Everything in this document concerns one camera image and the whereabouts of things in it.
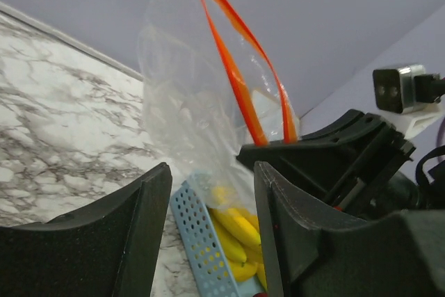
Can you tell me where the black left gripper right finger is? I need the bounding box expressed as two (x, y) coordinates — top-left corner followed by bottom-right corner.
(254, 162), (444, 296)

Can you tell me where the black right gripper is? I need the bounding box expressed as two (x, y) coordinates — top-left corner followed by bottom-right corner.
(236, 109), (415, 220)

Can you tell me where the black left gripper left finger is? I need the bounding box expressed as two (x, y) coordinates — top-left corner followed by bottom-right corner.
(1, 163), (172, 296)

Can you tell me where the yellow banana bunch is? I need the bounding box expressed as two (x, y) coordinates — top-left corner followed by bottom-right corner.
(209, 186), (268, 290)

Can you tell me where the light blue plastic basket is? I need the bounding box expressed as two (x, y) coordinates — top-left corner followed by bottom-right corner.
(170, 173), (264, 296)

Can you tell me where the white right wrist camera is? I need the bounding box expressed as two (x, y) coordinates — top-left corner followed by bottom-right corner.
(372, 64), (444, 139)

